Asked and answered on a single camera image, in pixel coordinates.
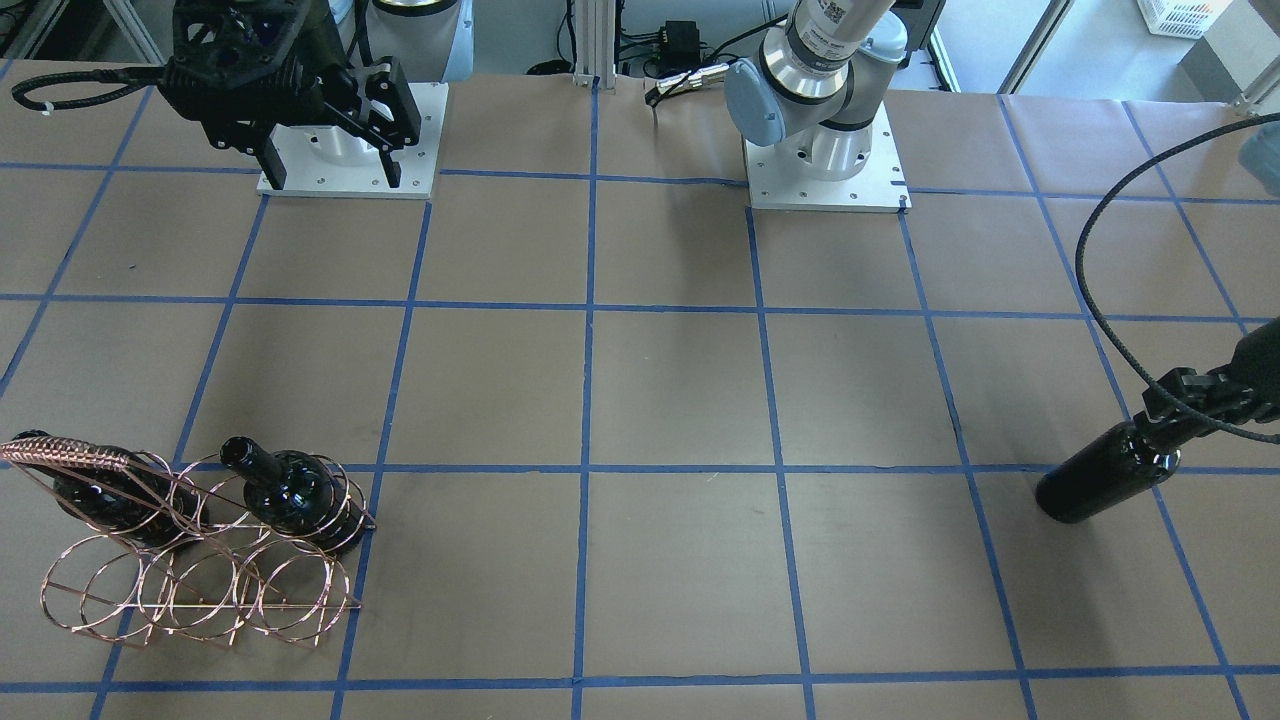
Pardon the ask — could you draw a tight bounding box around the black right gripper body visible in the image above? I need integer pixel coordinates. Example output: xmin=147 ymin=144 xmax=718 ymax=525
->
xmin=157 ymin=1 xmax=353 ymax=149

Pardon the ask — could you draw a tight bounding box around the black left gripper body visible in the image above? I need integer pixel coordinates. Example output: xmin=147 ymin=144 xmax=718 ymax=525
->
xmin=1231 ymin=318 xmax=1279 ymax=424

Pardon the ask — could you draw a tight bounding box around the dark glass wine bottle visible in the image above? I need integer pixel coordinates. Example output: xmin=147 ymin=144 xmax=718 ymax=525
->
xmin=1034 ymin=421 xmax=1181 ymax=524

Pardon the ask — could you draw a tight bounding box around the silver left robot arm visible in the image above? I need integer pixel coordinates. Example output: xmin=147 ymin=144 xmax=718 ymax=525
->
xmin=724 ymin=1 xmax=910 ymax=214

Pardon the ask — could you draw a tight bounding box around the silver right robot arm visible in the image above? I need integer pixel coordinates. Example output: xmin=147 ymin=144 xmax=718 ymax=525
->
xmin=157 ymin=1 xmax=474 ymax=200

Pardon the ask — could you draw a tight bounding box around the dark bottle in basket front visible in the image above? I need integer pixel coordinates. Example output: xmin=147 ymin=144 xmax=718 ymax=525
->
xmin=220 ymin=436 xmax=365 ymax=556

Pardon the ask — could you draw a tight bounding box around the dark bottle in basket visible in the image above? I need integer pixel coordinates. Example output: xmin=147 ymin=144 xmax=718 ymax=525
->
xmin=220 ymin=436 xmax=365 ymax=556
xmin=3 ymin=429 xmax=209 ymax=550

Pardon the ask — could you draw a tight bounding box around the dark bottle in basket rear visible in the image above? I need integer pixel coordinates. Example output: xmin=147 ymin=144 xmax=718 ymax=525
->
xmin=3 ymin=429 xmax=209 ymax=550

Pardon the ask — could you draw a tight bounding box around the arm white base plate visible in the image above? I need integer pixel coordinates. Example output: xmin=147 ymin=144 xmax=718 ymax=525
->
xmin=742 ymin=92 xmax=913 ymax=214
xmin=257 ymin=83 xmax=451 ymax=200

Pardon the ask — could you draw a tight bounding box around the aluminium frame post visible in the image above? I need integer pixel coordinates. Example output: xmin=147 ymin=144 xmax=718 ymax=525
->
xmin=566 ymin=1 xmax=623 ymax=94

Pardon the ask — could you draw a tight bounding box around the copper wire wine basket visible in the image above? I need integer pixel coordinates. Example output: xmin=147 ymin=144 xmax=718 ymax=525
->
xmin=3 ymin=451 xmax=376 ymax=647

